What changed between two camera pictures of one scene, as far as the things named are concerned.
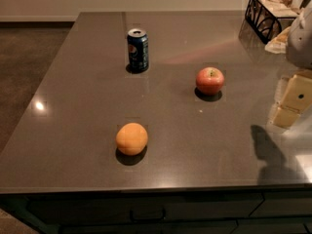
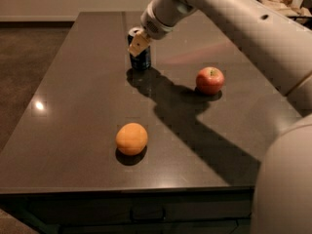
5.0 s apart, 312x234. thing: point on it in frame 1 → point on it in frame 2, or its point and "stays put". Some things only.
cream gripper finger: x=297 y=98 → x=152 y=27
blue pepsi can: x=138 y=50 stays put
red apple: x=210 y=80 stays put
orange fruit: x=132 y=138 stays put
